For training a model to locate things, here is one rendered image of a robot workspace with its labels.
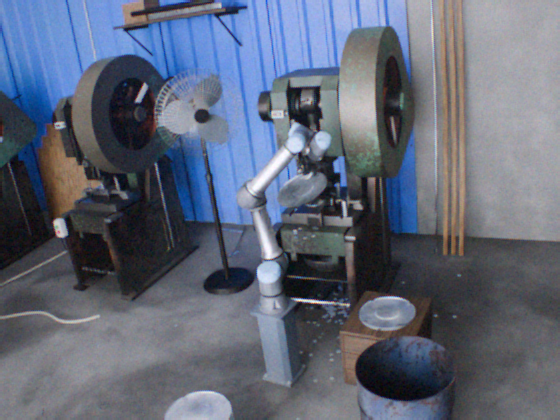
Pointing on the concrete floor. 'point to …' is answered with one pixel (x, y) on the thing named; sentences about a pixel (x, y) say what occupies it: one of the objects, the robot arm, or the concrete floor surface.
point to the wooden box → (350, 347)
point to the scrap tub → (406, 380)
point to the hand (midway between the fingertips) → (306, 175)
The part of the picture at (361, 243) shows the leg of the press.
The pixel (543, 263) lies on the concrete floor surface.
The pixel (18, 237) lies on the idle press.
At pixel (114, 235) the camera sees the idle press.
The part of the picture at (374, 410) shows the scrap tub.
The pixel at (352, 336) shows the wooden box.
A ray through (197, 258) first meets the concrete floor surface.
